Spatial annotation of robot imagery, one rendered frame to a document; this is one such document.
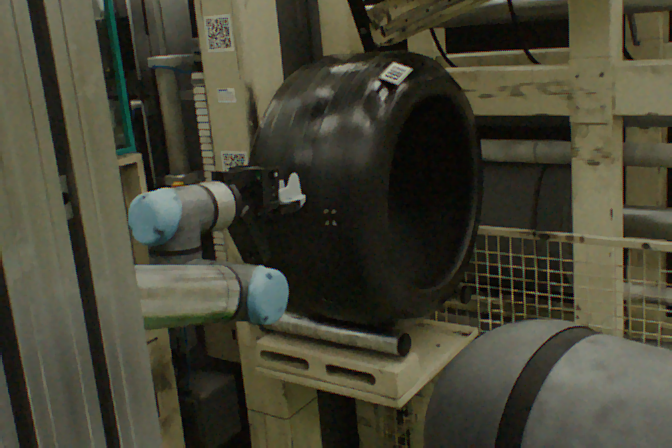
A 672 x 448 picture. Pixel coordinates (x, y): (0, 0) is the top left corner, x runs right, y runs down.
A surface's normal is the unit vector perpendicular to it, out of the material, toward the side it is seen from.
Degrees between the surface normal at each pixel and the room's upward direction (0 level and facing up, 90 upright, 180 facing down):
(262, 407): 90
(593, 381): 25
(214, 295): 85
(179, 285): 67
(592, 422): 45
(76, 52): 90
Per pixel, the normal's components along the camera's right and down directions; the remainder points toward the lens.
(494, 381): -0.64, -0.58
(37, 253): 0.91, 0.01
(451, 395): -0.89, -0.37
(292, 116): -0.48, -0.47
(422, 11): -0.56, 0.25
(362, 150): 0.17, -0.18
